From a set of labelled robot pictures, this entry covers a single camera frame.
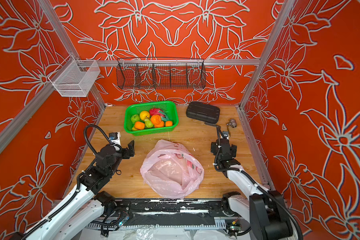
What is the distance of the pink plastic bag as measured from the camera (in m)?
0.74

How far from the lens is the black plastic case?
108 cm

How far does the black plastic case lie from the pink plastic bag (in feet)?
0.98
